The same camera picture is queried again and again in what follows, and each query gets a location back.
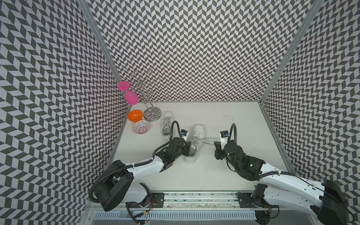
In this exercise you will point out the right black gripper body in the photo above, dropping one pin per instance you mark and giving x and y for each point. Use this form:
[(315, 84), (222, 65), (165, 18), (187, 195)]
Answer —
[(232, 162)]

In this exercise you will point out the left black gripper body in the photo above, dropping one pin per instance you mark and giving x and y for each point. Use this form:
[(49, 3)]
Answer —
[(184, 150)]

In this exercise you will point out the white sneaker one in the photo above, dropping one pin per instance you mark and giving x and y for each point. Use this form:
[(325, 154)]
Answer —
[(166, 124), (197, 140)]

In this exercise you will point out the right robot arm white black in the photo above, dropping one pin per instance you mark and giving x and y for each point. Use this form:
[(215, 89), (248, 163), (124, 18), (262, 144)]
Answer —
[(323, 200)]

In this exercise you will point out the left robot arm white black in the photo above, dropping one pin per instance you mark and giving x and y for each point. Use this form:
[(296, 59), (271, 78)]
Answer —
[(120, 183)]

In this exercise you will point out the patterned floral bowl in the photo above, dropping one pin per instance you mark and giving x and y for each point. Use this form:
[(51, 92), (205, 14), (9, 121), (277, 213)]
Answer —
[(141, 127)]

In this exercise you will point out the orange bowl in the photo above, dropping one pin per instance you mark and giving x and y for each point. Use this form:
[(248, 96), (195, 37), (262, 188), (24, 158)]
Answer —
[(135, 116)]

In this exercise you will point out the pink wine glass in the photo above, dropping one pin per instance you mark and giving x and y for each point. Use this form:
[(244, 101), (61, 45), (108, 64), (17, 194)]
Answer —
[(130, 96)]

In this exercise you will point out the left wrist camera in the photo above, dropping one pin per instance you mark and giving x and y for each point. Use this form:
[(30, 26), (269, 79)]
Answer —
[(184, 135)]

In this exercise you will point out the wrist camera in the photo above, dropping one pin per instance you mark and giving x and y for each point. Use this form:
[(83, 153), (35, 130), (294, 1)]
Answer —
[(184, 135), (224, 135)]

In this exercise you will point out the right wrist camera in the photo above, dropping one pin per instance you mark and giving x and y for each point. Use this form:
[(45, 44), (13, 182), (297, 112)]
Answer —
[(224, 135)]

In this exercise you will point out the silver wire glass rack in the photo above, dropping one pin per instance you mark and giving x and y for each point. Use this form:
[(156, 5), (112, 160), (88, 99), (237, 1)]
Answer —
[(151, 113)]

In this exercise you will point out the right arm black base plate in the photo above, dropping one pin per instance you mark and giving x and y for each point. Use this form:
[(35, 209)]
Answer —
[(246, 200)]

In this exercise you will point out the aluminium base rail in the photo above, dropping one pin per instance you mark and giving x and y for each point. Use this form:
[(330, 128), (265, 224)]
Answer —
[(221, 200)]

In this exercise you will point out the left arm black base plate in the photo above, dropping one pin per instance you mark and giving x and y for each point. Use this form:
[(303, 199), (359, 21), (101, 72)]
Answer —
[(154, 200)]

